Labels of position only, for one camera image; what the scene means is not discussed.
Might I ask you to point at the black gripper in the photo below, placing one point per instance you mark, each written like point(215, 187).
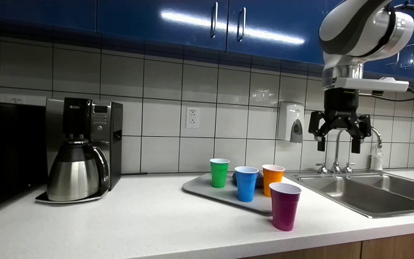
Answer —
point(339, 113)

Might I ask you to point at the orange plastic cup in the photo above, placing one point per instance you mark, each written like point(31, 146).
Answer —
point(270, 174)

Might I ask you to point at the blue plastic cup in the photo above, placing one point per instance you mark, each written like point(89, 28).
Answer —
point(245, 182)

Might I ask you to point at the green plastic cup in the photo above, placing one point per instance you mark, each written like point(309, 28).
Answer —
point(218, 169)

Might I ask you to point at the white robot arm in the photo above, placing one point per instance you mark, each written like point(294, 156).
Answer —
point(352, 33)

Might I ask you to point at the chrome kitchen faucet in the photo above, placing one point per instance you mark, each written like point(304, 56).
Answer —
point(373, 159)

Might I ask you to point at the white soap dispenser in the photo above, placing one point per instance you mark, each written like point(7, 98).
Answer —
point(290, 123)

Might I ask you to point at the stainless steel double sink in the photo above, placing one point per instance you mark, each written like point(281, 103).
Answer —
point(371, 195)

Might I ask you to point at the magenta plastic cup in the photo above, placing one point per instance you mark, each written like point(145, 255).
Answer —
point(284, 199)

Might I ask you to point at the blue upper cabinets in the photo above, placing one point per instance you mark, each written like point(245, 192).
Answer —
point(268, 29)

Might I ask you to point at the grey serving tray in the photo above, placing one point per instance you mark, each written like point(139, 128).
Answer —
point(201, 186)

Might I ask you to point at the steel coffee carafe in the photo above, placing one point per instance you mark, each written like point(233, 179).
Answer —
point(77, 172)

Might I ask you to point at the steel coffee maker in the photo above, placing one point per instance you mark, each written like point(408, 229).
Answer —
point(99, 123)

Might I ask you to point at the black microwave oven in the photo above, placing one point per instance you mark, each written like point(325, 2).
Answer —
point(21, 149)

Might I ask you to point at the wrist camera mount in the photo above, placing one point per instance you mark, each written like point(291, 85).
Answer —
point(382, 84)

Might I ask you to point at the white wall outlet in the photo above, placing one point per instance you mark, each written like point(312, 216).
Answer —
point(191, 117)

